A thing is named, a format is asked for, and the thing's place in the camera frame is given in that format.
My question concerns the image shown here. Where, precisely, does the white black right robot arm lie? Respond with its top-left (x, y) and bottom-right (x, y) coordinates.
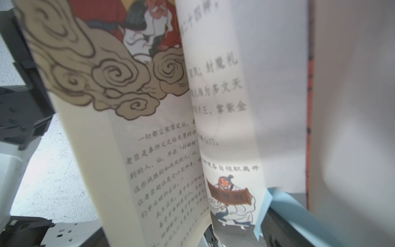
top-left (1, 209), bottom-right (313, 247)

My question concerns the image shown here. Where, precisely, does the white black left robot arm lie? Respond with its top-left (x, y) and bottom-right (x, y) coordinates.
top-left (1, 9), bottom-right (55, 231)

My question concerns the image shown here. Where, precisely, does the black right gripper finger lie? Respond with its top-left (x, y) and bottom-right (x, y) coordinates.
top-left (261, 208), bottom-right (312, 247)

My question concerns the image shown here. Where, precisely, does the illustrated children's story book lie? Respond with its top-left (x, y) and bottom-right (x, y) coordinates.
top-left (13, 1), bottom-right (395, 247)

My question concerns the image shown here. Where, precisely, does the blue sticky note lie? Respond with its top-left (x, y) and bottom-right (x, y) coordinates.
top-left (253, 188), bottom-right (344, 247)

